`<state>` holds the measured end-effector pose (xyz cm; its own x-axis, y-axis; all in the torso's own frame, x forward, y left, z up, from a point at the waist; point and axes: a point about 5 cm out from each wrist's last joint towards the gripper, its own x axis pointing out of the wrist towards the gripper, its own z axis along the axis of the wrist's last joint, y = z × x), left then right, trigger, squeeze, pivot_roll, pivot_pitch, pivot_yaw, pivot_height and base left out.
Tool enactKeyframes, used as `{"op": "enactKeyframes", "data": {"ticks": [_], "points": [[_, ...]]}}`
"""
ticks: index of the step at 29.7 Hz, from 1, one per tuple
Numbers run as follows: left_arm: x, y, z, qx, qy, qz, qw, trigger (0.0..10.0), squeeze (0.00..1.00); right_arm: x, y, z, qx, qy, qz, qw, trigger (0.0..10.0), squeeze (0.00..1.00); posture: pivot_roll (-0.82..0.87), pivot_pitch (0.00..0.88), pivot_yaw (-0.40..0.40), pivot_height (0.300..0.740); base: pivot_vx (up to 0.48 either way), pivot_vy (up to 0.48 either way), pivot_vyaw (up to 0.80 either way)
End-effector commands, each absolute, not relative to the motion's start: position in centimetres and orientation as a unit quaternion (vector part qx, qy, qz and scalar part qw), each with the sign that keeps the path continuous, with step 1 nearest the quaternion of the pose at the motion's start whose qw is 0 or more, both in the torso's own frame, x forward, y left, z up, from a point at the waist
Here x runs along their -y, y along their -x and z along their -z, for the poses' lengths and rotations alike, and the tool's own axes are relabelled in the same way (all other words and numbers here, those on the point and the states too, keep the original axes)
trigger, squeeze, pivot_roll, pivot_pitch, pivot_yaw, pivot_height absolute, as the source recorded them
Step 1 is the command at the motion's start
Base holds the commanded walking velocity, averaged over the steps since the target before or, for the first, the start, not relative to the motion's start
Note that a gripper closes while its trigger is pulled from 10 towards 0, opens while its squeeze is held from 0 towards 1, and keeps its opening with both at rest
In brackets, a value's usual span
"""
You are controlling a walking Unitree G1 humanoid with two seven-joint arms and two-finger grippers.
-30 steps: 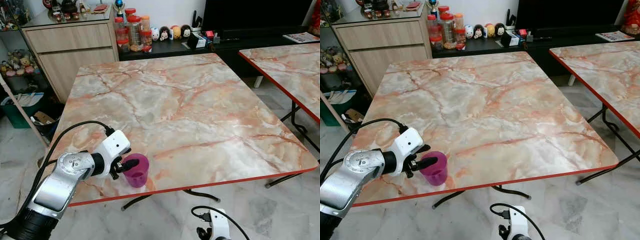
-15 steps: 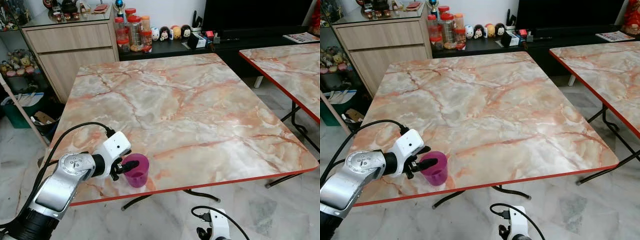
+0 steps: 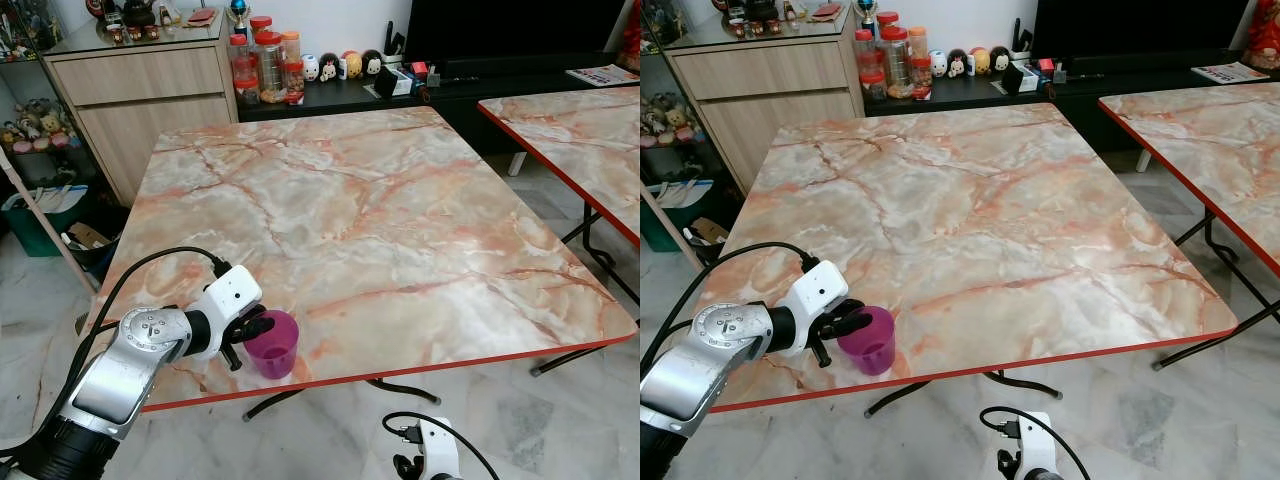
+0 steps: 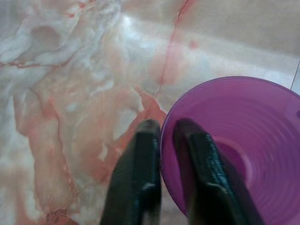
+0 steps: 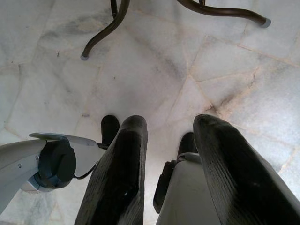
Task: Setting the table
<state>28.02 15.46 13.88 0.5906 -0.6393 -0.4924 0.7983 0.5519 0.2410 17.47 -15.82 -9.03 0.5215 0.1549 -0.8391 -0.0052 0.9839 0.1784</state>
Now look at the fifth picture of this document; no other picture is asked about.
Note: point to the black robot left foot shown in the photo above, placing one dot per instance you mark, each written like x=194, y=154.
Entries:
x=109, y=129

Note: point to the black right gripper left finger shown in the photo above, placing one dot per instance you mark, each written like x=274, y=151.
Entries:
x=112, y=182

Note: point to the silver robot left leg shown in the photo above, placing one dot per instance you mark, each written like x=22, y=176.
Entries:
x=14, y=154

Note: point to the brown curved table leg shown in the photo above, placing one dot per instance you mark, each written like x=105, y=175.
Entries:
x=105, y=30
x=225, y=11

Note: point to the silver robot leg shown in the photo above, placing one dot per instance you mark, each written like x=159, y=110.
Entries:
x=185, y=192
x=14, y=154

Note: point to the black robot foot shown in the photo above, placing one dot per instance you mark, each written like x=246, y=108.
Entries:
x=186, y=143
x=109, y=129

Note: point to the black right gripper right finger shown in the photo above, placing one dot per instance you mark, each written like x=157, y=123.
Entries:
x=234, y=178

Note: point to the black robot right foot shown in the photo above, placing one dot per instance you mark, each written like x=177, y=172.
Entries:
x=186, y=143

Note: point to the silver robot right leg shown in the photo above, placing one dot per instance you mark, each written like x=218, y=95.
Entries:
x=185, y=192

